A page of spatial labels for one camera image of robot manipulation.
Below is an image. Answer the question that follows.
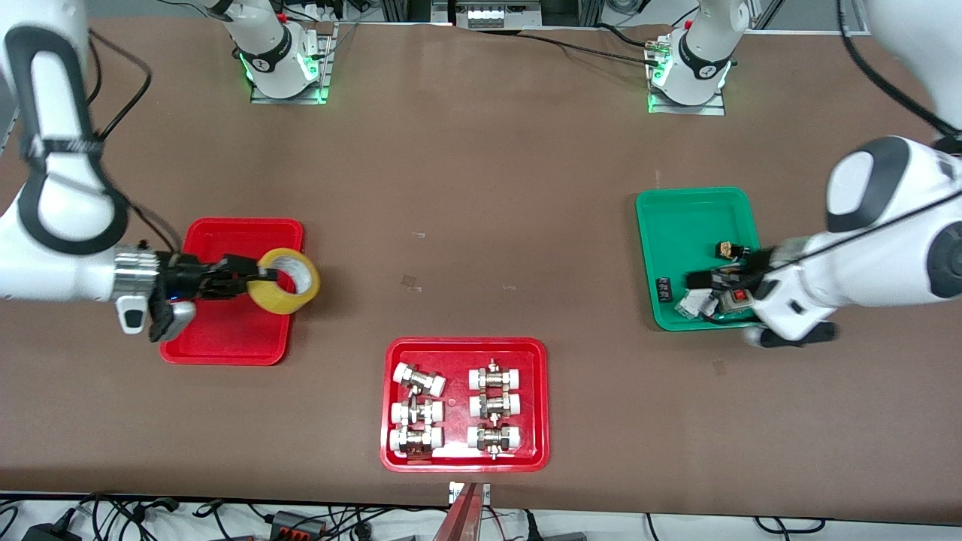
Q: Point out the yellow clear tape roll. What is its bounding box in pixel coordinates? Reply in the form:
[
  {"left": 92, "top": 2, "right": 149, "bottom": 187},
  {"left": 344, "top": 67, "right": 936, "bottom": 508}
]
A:
[{"left": 247, "top": 248, "right": 322, "bottom": 316}]

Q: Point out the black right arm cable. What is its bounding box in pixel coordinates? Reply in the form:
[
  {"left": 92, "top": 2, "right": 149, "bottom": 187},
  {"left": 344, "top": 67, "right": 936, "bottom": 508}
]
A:
[{"left": 86, "top": 30, "right": 185, "bottom": 256}]

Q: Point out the red tray holding fittings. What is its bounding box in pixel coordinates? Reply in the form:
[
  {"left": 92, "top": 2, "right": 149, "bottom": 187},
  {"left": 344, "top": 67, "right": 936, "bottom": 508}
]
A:
[{"left": 380, "top": 337, "right": 551, "bottom": 473}]

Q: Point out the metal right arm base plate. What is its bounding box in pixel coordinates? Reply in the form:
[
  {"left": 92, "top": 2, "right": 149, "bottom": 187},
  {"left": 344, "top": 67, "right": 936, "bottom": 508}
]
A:
[{"left": 250, "top": 23, "right": 333, "bottom": 104}]

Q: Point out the white power strip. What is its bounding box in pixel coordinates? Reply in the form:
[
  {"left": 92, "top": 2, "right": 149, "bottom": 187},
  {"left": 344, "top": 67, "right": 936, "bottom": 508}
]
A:
[{"left": 455, "top": 0, "right": 543, "bottom": 29}]

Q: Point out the black floor cable bundle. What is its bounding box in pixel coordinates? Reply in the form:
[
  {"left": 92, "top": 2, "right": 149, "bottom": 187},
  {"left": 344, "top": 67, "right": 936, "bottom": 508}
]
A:
[{"left": 75, "top": 492, "right": 226, "bottom": 541}]

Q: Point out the black power adapter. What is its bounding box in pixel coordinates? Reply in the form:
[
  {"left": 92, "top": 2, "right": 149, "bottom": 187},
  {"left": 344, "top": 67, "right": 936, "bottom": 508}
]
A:
[{"left": 23, "top": 522, "right": 83, "bottom": 541}]

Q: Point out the black cable across table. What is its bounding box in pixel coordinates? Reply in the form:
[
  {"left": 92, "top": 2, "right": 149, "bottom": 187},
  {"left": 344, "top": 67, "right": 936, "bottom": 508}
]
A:
[{"left": 519, "top": 30, "right": 658, "bottom": 61}]

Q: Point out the red clamp bar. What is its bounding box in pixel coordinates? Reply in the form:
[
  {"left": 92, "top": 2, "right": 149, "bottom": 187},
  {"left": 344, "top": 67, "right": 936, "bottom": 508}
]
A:
[{"left": 433, "top": 485, "right": 482, "bottom": 541}]

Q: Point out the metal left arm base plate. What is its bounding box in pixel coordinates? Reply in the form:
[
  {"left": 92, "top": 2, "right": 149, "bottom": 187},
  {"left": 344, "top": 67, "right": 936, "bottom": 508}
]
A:
[{"left": 648, "top": 38, "right": 727, "bottom": 116}]

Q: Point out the grey push button switch box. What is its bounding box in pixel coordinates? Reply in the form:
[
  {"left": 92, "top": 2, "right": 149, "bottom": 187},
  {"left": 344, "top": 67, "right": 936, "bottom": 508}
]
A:
[{"left": 714, "top": 288, "right": 756, "bottom": 314}]

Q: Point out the empty red plastic tray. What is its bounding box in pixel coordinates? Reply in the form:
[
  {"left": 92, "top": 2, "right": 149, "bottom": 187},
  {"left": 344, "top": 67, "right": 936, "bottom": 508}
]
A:
[{"left": 159, "top": 218, "right": 305, "bottom": 367}]

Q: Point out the white metal pipe fitting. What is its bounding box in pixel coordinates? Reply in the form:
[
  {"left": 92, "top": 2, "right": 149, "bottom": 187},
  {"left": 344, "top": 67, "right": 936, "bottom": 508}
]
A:
[
  {"left": 391, "top": 398, "right": 444, "bottom": 427},
  {"left": 469, "top": 391, "right": 522, "bottom": 420},
  {"left": 392, "top": 362, "right": 446, "bottom": 397},
  {"left": 468, "top": 359, "right": 523, "bottom": 391},
  {"left": 467, "top": 422, "right": 522, "bottom": 460},
  {"left": 389, "top": 426, "right": 444, "bottom": 459}
]

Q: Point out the white circuit breaker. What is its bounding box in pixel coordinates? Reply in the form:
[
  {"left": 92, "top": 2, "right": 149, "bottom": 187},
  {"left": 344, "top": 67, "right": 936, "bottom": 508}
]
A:
[{"left": 674, "top": 288, "right": 720, "bottom": 322}]

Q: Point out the green plastic tray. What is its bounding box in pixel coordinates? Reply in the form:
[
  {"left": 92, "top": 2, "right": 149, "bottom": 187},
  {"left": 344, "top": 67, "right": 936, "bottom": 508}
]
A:
[{"left": 635, "top": 186, "right": 776, "bottom": 331}]

